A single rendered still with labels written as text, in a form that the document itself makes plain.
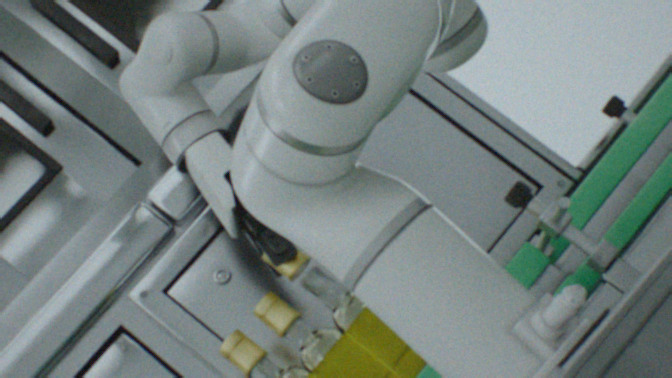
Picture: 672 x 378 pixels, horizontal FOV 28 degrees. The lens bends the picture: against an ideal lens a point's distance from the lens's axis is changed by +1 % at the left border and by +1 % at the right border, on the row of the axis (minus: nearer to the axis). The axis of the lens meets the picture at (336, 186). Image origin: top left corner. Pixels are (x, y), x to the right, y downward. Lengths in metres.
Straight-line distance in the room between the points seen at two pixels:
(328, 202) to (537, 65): 0.75
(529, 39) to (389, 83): 0.78
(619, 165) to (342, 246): 0.58
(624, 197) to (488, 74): 0.30
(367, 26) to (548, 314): 0.26
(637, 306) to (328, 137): 0.25
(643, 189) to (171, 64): 0.55
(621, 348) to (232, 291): 0.82
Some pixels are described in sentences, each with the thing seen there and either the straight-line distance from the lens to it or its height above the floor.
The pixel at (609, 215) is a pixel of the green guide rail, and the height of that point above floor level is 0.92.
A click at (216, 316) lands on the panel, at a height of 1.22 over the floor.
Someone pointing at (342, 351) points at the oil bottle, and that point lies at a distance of 1.45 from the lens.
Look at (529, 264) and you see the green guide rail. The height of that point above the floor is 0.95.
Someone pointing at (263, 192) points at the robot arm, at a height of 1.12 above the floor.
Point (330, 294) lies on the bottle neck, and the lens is 1.48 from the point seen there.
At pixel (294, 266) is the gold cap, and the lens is 1.48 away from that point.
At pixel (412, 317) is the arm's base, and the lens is 1.01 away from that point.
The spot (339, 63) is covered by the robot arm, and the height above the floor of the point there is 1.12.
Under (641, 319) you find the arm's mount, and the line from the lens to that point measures 0.91.
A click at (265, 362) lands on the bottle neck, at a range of 1.46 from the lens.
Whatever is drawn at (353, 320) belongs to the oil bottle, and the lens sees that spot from 1.46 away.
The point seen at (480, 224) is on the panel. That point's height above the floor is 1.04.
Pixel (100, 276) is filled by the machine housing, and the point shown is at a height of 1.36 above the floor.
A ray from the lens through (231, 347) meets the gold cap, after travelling 1.46.
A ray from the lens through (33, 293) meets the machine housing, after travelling 1.69.
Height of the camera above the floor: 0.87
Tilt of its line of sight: 12 degrees up
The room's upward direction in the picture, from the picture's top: 52 degrees counter-clockwise
